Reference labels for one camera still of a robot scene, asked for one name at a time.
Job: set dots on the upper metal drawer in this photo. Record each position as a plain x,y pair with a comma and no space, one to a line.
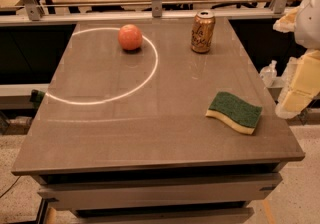
160,192

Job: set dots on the lower metal drawer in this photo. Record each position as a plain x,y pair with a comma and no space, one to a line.
168,215

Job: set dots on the gold soda can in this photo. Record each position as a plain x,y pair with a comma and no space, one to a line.
202,31

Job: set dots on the horizontal metal rail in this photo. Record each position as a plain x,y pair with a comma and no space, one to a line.
23,20

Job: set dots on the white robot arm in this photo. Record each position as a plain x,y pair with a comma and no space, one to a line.
307,25

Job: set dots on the metal drawer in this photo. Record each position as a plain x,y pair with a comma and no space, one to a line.
160,192
168,215

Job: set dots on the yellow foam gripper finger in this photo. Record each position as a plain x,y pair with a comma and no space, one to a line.
301,84
286,23

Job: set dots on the clear plastic bottle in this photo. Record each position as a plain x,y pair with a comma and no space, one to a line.
269,73

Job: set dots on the red apple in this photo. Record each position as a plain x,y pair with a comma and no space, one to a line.
130,37

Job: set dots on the green and yellow sponge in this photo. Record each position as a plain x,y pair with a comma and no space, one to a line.
236,113

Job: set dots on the green bottle at table edge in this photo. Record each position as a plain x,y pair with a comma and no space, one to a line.
37,96

